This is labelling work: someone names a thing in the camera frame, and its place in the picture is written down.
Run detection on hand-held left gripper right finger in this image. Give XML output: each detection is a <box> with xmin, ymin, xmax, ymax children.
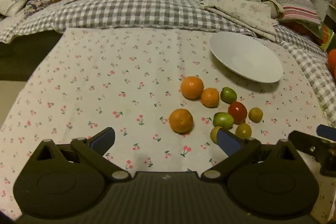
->
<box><xmin>201</xmin><ymin>127</ymin><xmax>299</xmax><ymax>184</ymax></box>

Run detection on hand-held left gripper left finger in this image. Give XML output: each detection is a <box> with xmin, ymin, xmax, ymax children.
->
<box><xmin>32</xmin><ymin>127</ymin><xmax>132</xmax><ymax>184</ymax></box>

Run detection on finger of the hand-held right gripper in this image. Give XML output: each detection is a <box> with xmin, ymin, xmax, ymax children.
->
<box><xmin>288</xmin><ymin>130</ymin><xmax>332</xmax><ymax>155</ymax></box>
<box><xmin>316</xmin><ymin>124</ymin><xmax>336</xmax><ymax>141</ymax></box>

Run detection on small yellow-green tomato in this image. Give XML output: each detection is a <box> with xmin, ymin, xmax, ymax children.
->
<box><xmin>210</xmin><ymin>126</ymin><xmax>222</xmax><ymax>145</ymax></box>
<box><xmin>248</xmin><ymin>107</ymin><xmax>263</xmax><ymax>123</ymax></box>
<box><xmin>235</xmin><ymin>123</ymin><xmax>253</xmax><ymax>139</ymax></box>

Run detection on green tomato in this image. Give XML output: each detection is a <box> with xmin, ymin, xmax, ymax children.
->
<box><xmin>220</xmin><ymin>87</ymin><xmax>238</xmax><ymax>104</ymax></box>
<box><xmin>212</xmin><ymin>112</ymin><xmax>235</xmax><ymax>128</ymax></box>

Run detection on red tomato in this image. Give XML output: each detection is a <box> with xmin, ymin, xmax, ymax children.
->
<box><xmin>227</xmin><ymin>101</ymin><xmax>248</xmax><ymax>124</ymax></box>

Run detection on small orange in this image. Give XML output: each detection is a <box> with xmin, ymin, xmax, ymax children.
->
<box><xmin>201</xmin><ymin>88</ymin><xmax>220</xmax><ymax>108</ymax></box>

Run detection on dimpled orange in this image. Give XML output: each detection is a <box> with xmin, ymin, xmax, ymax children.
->
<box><xmin>168</xmin><ymin>108</ymin><xmax>194</xmax><ymax>134</ymax></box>

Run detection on large orange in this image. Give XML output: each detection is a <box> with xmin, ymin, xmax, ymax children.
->
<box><xmin>181</xmin><ymin>76</ymin><xmax>205</xmax><ymax>100</ymax></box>

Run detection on white bowl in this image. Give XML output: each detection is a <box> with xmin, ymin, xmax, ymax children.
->
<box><xmin>209</xmin><ymin>31</ymin><xmax>284</xmax><ymax>83</ymax></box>

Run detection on cherry print cloth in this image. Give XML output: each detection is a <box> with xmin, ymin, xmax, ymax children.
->
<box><xmin>0</xmin><ymin>27</ymin><xmax>336</xmax><ymax>220</ymax></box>

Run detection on orange round object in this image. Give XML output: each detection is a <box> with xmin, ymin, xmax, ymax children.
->
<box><xmin>327</xmin><ymin>48</ymin><xmax>336</xmax><ymax>75</ymax></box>

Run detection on green edged book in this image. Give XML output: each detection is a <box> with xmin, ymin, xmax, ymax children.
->
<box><xmin>314</xmin><ymin>25</ymin><xmax>335</xmax><ymax>52</ymax></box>

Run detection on folded floral cloth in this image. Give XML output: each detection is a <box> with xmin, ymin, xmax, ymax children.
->
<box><xmin>204</xmin><ymin>0</ymin><xmax>279</xmax><ymax>42</ymax></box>

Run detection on striped pink pillow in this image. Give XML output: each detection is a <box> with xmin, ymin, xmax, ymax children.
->
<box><xmin>256</xmin><ymin>0</ymin><xmax>322</xmax><ymax>28</ymax></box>

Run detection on grey checked blanket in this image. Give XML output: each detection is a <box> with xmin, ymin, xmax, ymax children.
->
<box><xmin>0</xmin><ymin>0</ymin><xmax>336</xmax><ymax>128</ymax></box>

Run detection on dark patterned cloth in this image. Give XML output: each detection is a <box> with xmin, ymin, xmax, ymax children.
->
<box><xmin>23</xmin><ymin>0</ymin><xmax>74</xmax><ymax>18</ymax></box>

